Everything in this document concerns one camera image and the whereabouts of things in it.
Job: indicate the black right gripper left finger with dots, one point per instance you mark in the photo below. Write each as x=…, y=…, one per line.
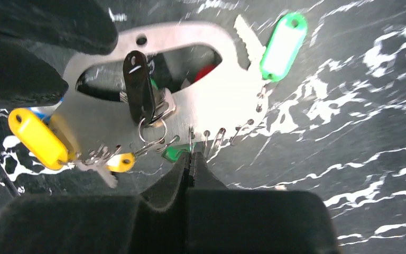
x=149, y=222

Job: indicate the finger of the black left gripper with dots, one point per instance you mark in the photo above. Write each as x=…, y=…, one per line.
x=80, y=25
x=26, y=80

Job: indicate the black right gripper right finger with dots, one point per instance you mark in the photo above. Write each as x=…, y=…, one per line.
x=224, y=220

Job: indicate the black key tag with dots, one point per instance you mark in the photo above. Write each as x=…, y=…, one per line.
x=138, y=87

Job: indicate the yellow key tag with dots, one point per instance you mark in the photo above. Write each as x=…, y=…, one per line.
x=38, y=138

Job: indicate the green key tag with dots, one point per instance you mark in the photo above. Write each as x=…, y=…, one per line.
x=283, y=46

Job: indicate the cluster of tagged keys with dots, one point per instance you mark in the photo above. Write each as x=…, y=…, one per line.
x=119, y=154

